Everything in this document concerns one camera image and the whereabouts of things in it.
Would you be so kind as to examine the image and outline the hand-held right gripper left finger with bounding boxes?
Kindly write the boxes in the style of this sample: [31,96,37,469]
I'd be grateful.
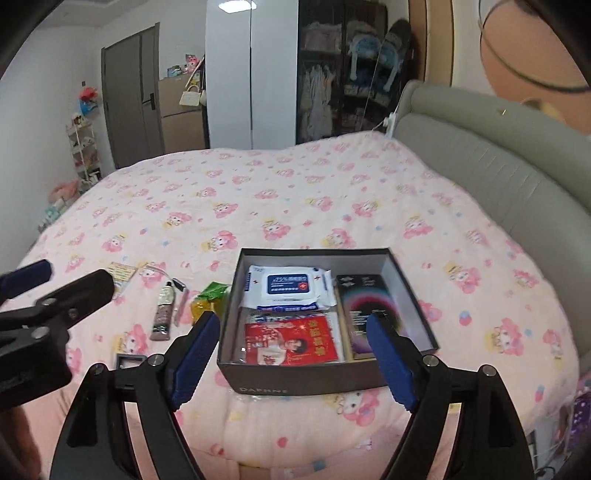
[48,311,221,480]

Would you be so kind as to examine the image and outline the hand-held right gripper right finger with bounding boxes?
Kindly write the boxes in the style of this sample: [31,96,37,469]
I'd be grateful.
[366,311,539,480]

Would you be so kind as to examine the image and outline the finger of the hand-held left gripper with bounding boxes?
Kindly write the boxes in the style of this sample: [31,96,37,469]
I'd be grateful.
[0,269,115,358]
[0,259,52,305]

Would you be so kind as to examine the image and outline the black screen protector box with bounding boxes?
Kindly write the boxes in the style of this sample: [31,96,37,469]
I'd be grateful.
[335,274,402,361]

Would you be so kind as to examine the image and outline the grey shoe box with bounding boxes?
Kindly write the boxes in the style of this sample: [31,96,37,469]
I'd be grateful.
[216,247,439,397]

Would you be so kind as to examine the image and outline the yellow label sachet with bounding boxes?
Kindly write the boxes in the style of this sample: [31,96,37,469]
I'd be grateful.
[107,261,139,298]

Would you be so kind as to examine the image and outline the pink slim tube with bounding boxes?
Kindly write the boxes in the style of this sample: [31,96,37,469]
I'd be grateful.
[171,278,188,328]

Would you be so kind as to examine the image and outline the hand cream tube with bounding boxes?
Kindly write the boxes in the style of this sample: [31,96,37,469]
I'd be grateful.
[149,281,178,342]

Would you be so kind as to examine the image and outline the green corn packet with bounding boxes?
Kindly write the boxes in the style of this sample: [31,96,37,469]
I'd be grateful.
[190,281,232,329]

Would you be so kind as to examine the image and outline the pink plush toy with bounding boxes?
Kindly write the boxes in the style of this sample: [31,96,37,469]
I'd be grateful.
[48,180,81,204]

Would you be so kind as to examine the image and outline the red printed packet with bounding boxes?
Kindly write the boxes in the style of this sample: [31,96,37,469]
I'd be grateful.
[233,308,345,365]

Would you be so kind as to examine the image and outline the white wet wipes pack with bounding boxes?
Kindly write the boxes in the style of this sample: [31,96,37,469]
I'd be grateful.
[242,265,338,311]

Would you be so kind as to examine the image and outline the white shelf rack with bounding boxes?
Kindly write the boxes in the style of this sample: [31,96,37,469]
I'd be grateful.
[67,115,102,185]

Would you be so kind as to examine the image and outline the tan cabinet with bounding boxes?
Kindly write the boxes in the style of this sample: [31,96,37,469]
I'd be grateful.
[159,76,206,153]

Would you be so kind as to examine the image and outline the purple patterned bag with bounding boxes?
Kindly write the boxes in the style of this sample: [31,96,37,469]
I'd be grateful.
[573,397,591,444]

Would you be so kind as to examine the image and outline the grey door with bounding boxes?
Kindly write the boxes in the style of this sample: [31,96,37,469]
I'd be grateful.
[102,25,164,169]

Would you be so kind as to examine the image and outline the grey upholstered headboard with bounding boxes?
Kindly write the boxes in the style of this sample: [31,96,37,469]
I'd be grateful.
[390,79,591,370]

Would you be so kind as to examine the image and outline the white wardrobe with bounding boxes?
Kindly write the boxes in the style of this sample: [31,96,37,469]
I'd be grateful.
[205,0,301,151]

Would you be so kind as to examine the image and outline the light blue toy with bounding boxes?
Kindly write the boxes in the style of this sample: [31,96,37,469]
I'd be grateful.
[344,23,393,90]

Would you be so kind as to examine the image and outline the dark glass door cabinet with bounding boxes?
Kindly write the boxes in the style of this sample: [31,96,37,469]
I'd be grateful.
[295,0,416,144]

